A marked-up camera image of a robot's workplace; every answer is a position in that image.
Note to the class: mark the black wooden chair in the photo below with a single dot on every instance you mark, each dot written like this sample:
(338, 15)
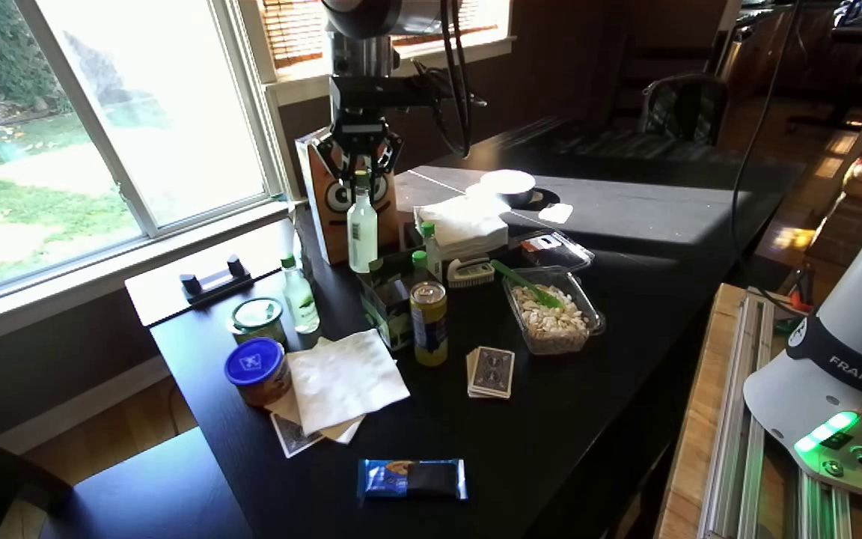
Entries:
(149, 490)

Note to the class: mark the clear bottle with green cap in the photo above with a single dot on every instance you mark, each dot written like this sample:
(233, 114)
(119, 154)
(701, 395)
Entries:
(429, 240)
(363, 235)
(417, 262)
(299, 301)

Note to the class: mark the printed paper card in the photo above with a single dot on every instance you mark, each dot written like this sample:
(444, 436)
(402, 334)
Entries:
(291, 437)

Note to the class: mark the wooden robot platform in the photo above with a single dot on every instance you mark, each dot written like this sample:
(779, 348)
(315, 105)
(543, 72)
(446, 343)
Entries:
(688, 437)

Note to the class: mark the white paper napkin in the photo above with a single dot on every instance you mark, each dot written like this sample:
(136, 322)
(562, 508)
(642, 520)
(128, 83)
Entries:
(345, 379)

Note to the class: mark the large window with white frame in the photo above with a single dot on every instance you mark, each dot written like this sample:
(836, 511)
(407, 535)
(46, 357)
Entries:
(101, 121)

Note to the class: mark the black office chair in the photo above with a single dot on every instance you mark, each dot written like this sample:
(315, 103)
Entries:
(686, 111)

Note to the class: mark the playing card deck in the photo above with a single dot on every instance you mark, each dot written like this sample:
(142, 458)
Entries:
(490, 373)

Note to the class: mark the aluminium rails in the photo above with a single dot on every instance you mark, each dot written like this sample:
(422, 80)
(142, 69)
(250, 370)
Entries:
(739, 451)

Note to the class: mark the green plastic spoon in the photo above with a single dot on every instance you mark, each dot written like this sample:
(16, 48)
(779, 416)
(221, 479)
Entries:
(537, 289)

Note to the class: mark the can with blue lid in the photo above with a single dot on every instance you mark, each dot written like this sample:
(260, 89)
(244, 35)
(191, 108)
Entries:
(254, 367)

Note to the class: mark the clear container with popcorn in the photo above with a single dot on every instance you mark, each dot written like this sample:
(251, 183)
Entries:
(555, 325)

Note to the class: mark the window with blinds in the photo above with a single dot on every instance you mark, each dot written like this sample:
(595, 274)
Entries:
(299, 30)

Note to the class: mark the brown cardboard box with face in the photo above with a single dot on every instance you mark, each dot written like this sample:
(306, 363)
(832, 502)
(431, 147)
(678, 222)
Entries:
(327, 235)

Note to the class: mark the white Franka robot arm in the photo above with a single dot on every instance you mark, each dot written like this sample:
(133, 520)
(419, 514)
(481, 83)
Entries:
(851, 330)

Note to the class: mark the black container with clear lid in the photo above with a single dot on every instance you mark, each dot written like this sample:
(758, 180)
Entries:
(555, 250)

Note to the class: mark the blue snack bar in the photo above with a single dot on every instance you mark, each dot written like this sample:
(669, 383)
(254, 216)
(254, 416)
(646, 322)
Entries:
(413, 479)

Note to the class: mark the white styrofoam container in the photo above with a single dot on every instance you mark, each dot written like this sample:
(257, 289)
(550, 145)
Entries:
(465, 226)

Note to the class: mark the small clear jar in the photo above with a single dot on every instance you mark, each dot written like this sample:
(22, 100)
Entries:
(254, 319)

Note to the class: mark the white plate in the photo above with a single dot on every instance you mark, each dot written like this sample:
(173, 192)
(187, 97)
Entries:
(507, 183)

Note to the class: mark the black round dish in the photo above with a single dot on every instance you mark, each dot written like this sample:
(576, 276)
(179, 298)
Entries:
(543, 198)

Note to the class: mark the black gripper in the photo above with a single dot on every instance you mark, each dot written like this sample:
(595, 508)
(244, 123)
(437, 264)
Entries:
(359, 105)

